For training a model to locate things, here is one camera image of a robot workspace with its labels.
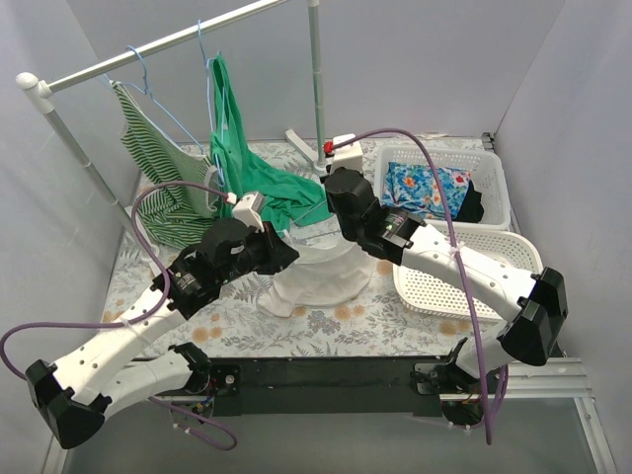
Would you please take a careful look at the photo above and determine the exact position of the white laundry basket tipped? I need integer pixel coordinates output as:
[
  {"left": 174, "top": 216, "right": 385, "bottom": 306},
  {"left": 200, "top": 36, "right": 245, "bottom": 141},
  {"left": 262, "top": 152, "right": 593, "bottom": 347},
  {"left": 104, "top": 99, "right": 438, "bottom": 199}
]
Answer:
[{"left": 393, "top": 227, "right": 543, "bottom": 320}]

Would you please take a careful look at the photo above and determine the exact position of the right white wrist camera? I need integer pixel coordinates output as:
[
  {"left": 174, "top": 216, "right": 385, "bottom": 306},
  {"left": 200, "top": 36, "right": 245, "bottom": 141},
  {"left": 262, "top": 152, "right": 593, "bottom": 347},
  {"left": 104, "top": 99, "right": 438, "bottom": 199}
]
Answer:
[{"left": 323, "top": 133, "right": 363, "bottom": 175}]

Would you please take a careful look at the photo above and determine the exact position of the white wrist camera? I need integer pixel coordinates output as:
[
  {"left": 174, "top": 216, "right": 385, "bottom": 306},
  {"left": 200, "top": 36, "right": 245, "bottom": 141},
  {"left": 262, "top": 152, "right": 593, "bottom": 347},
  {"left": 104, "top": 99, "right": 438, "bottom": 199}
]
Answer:
[
  {"left": 323, "top": 133, "right": 363, "bottom": 175},
  {"left": 225, "top": 191, "right": 265, "bottom": 232}
]

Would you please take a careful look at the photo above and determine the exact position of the blue floral garment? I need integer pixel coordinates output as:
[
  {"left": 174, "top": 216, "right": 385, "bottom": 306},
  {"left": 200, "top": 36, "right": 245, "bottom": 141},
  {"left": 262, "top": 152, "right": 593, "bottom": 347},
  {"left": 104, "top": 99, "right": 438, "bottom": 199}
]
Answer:
[{"left": 381, "top": 162, "right": 471, "bottom": 220}]

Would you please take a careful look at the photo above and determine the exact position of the white tank top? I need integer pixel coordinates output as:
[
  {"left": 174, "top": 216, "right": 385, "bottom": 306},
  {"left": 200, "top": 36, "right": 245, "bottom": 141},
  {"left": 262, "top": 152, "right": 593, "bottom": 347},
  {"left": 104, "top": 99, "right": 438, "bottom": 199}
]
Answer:
[{"left": 257, "top": 231, "right": 374, "bottom": 318}]

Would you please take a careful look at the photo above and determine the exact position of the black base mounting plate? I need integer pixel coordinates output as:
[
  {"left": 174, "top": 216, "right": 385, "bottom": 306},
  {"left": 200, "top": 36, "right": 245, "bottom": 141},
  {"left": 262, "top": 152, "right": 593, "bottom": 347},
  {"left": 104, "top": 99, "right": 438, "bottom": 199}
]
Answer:
[{"left": 209, "top": 356, "right": 478, "bottom": 417}]

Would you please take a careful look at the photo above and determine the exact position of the white clothes rack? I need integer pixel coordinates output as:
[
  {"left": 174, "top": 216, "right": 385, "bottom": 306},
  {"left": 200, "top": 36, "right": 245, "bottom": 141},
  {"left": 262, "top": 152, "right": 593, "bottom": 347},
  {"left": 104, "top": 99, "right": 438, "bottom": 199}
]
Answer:
[{"left": 1, "top": 1, "right": 316, "bottom": 249}]

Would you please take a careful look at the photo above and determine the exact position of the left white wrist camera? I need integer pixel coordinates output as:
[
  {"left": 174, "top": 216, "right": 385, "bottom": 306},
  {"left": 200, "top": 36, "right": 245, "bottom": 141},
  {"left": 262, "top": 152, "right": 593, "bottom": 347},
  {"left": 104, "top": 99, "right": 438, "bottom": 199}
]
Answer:
[{"left": 225, "top": 191, "right": 265, "bottom": 232}]

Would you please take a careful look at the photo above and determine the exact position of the green t-shirt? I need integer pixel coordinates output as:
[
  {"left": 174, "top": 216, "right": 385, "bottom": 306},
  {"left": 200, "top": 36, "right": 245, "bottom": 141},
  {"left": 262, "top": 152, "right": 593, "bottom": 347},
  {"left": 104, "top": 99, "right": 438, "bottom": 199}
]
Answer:
[{"left": 211, "top": 55, "right": 326, "bottom": 232}]

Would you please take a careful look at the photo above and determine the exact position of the purple cable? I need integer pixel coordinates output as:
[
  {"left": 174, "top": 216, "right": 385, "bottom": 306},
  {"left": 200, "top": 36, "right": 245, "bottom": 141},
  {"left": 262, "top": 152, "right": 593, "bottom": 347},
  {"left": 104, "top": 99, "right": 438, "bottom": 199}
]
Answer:
[
  {"left": 335, "top": 127, "right": 510, "bottom": 445},
  {"left": 0, "top": 182, "right": 238, "bottom": 451}
]

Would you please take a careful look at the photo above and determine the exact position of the floral patterned table mat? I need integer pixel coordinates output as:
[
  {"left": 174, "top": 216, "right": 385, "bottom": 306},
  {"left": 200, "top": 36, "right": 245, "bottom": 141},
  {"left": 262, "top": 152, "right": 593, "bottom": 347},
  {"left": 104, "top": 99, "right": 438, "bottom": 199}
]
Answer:
[{"left": 96, "top": 137, "right": 534, "bottom": 359}]

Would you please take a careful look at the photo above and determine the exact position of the green striped tank top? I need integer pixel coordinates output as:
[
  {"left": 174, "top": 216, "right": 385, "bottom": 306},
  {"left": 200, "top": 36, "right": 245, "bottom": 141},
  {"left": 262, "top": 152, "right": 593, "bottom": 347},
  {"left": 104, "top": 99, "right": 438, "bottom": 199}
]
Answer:
[{"left": 109, "top": 78, "right": 223, "bottom": 248}]

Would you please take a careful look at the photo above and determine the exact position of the blue wire hanger with striped top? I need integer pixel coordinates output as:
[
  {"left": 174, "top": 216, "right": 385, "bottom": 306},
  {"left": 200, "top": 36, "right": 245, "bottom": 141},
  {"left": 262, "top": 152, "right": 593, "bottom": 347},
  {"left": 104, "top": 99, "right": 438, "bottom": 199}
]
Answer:
[{"left": 118, "top": 44, "right": 203, "bottom": 153}]

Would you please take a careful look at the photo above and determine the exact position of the black garment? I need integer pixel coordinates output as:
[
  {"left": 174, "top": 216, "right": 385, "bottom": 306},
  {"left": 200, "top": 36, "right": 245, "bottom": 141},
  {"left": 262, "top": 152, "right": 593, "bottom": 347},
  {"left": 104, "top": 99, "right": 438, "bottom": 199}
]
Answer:
[{"left": 454, "top": 182, "right": 485, "bottom": 223}]

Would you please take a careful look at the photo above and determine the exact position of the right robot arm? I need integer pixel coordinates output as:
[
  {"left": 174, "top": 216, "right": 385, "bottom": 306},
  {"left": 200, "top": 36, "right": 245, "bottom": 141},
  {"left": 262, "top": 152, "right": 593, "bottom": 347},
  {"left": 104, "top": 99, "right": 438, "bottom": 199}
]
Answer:
[{"left": 323, "top": 168, "right": 568, "bottom": 393}]

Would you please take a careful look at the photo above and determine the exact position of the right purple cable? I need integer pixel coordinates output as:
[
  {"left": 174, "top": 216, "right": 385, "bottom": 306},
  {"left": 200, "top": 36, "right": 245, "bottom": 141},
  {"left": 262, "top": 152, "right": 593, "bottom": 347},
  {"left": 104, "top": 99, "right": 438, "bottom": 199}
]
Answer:
[{"left": 335, "top": 127, "right": 510, "bottom": 445}]

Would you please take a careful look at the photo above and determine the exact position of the white laundry basket upright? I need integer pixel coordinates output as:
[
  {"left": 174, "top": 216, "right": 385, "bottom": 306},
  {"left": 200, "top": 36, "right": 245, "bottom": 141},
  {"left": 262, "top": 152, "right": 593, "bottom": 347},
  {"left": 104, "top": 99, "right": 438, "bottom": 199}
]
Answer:
[{"left": 373, "top": 144, "right": 511, "bottom": 231}]

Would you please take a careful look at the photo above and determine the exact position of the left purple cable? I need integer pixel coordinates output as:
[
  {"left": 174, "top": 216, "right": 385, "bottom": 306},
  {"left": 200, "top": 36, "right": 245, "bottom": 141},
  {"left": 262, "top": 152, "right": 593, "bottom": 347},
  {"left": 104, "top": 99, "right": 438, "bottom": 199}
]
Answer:
[{"left": 0, "top": 182, "right": 238, "bottom": 451}]

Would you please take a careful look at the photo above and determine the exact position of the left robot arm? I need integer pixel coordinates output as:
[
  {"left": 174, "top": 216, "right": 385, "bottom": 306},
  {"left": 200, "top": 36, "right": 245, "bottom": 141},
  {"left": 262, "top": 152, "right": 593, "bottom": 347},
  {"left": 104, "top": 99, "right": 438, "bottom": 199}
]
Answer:
[{"left": 26, "top": 218, "right": 299, "bottom": 449}]

